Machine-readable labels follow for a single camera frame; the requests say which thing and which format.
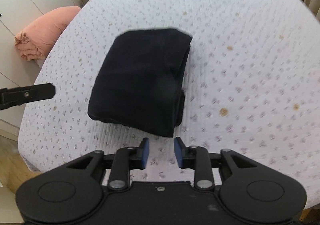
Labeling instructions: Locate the pink folded blanket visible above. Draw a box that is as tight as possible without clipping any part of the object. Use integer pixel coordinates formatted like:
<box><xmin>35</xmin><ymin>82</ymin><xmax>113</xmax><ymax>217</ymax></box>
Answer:
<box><xmin>15</xmin><ymin>6</ymin><xmax>81</xmax><ymax>61</ymax></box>

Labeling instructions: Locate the dark navy garment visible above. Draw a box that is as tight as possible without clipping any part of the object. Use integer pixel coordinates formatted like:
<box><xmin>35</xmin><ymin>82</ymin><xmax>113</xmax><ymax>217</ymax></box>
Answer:
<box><xmin>87</xmin><ymin>28</ymin><xmax>193</xmax><ymax>137</ymax></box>

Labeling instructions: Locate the floral quilted bed cover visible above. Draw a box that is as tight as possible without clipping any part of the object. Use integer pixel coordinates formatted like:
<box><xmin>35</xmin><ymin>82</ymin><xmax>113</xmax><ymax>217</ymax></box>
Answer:
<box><xmin>18</xmin><ymin>0</ymin><xmax>319</xmax><ymax>207</ymax></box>

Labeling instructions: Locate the white wardrobe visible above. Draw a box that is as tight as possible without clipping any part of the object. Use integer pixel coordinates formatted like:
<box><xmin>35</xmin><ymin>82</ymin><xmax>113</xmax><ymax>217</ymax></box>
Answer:
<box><xmin>0</xmin><ymin>0</ymin><xmax>111</xmax><ymax>138</ymax></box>

